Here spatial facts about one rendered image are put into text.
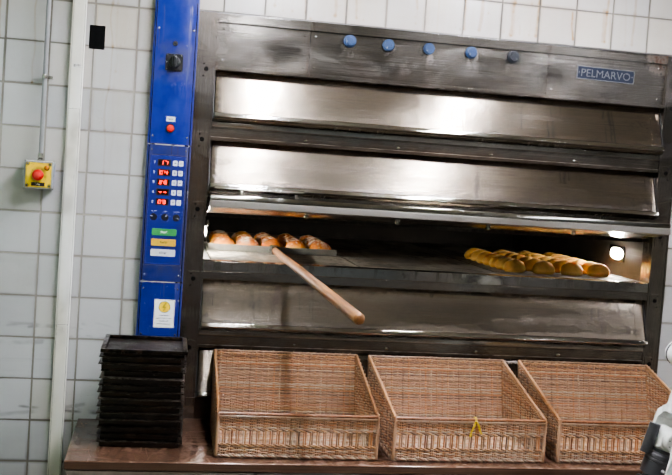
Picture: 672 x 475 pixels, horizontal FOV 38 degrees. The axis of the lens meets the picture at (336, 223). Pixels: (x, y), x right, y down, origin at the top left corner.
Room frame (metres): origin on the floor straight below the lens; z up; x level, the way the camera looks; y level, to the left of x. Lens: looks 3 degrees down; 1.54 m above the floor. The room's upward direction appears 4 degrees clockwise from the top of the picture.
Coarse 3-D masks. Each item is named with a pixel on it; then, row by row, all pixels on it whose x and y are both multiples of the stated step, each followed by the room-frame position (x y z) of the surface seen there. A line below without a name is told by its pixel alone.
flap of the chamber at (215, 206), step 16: (208, 208) 3.59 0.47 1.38; (224, 208) 3.54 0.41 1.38; (240, 208) 3.52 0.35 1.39; (256, 208) 3.53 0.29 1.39; (272, 208) 3.54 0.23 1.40; (288, 208) 3.55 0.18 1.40; (304, 208) 3.56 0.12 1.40; (320, 208) 3.57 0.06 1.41; (336, 208) 3.58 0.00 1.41; (416, 224) 3.82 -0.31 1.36; (432, 224) 3.79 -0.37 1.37; (448, 224) 3.77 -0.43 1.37; (464, 224) 3.74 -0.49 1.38; (480, 224) 3.72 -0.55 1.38; (496, 224) 3.70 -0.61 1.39; (512, 224) 3.70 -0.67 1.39; (528, 224) 3.71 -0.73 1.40; (544, 224) 3.72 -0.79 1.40; (560, 224) 3.74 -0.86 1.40; (576, 224) 3.75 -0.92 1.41; (592, 224) 3.76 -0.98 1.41
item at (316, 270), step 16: (240, 272) 3.67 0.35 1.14; (256, 272) 3.68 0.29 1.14; (272, 272) 3.69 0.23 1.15; (288, 272) 3.70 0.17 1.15; (320, 272) 3.72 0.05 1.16; (336, 272) 3.73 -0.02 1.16; (352, 272) 3.74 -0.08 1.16; (368, 272) 3.76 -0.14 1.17; (384, 272) 3.77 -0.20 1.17; (400, 272) 3.78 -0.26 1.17; (416, 272) 3.79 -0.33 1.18; (432, 272) 3.80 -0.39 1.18; (448, 272) 3.84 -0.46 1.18; (464, 272) 3.88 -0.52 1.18; (560, 288) 3.90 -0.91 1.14; (576, 288) 3.91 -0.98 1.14; (592, 288) 3.92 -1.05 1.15; (608, 288) 3.93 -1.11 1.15; (624, 288) 3.94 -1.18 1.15; (640, 288) 3.96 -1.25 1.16
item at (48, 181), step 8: (32, 160) 3.47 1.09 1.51; (24, 168) 3.46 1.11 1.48; (32, 168) 3.46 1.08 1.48; (40, 168) 3.47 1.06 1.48; (24, 176) 3.46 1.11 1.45; (48, 176) 3.47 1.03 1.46; (24, 184) 3.46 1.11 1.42; (32, 184) 3.46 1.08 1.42; (40, 184) 3.47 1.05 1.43; (48, 184) 3.47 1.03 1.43
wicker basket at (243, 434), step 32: (224, 352) 3.63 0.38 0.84; (256, 352) 3.65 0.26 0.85; (288, 352) 3.67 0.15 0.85; (224, 384) 3.61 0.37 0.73; (256, 384) 3.62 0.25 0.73; (288, 384) 3.64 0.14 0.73; (320, 384) 3.66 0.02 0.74; (352, 384) 3.68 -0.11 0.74; (224, 416) 3.17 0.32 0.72; (256, 416) 3.19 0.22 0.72; (288, 416) 3.20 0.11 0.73; (320, 416) 3.23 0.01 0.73; (352, 416) 3.24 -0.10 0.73; (224, 448) 3.18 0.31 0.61; (256, 448) 3.19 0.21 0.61; (288, 448) 3.21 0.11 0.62; (320, 448) 3.23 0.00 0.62; (352, 448) 3.25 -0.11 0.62
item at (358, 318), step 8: (280, 256) 3.80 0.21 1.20; (288, 256) 3.72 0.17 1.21; (288, 264) 3.57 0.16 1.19; (296, 264) 3.45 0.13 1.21; (296, 272) 3.37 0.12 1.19; (304, 272) 3.23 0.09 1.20; (312, 280) 3.05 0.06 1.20; (320, 288) 2.89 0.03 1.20; (328, 288) 2.84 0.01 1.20; (328, 296) 2.74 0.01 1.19; (336, 296) 2.68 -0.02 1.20; (336, 304) 2.62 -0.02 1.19; (344, 304) 2.55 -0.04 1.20; (344, 312) 2.51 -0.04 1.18; (352, 312) 2.43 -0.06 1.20; (360, 312) 2.42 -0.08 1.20; (352, 320) 2.41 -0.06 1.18; (360, 320) 2.39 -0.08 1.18
